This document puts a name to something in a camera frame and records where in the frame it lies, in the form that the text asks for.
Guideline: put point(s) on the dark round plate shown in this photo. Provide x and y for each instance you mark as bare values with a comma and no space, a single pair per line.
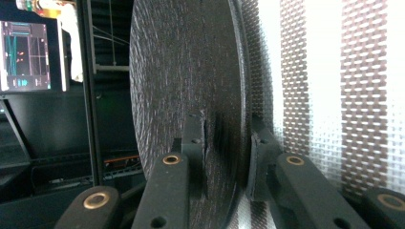
178,79

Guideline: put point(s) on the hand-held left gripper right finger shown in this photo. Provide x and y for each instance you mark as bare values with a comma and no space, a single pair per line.
262,159

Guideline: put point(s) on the black vertical post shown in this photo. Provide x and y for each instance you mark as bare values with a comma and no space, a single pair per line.
89,95

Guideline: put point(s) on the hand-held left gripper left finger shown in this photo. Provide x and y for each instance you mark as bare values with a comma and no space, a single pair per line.
194,149

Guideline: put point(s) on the monitor with lit screen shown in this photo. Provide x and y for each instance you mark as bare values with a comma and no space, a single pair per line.
25,57

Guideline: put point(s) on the striped woven placemat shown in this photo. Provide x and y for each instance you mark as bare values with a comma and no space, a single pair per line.
363,95

